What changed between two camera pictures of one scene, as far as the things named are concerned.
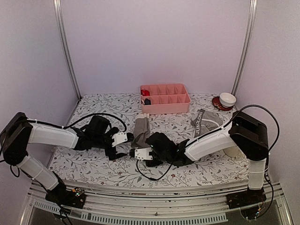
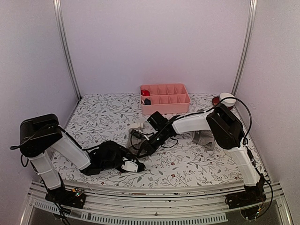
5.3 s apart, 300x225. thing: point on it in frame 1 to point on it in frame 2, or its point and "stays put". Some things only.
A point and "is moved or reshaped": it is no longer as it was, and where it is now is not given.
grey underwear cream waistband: x=141 y=130 is moved or reshaped
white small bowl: x=227 y=100 stays put
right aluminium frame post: x=251 y=23 stays put
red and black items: x=145 y=93 stays put
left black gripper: x=110 y=153 to x=130 y=157
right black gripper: x=149 y=163 to x=149 y=148
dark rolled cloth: x=147 y=101 stays put
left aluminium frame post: x=59 y=15 stays put
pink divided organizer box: x=166 y=99 stays put
